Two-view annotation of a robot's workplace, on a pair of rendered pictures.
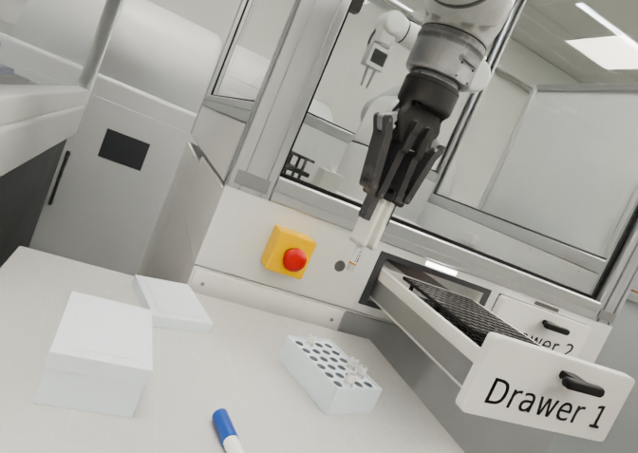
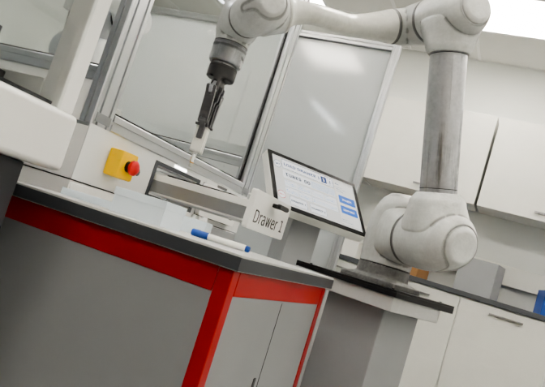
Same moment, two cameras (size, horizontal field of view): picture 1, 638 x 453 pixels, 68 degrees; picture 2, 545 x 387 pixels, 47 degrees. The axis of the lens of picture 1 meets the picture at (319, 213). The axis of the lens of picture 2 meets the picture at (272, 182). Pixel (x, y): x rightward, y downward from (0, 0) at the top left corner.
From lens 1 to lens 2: 1.15 m
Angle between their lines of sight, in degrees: 46
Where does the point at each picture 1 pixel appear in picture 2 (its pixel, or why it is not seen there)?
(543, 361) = (268, 199)
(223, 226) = (87, 151)
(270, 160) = (112, 105)
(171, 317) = not seen: hidden behind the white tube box
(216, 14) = not seen: outside the picture
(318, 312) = not seen: hidden behind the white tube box
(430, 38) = (229, 47)
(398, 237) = (163, 150)
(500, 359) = (258, 199)
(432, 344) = (214, 204)
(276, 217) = (112, 142)
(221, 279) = (83, 188)
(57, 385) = (165, 217)
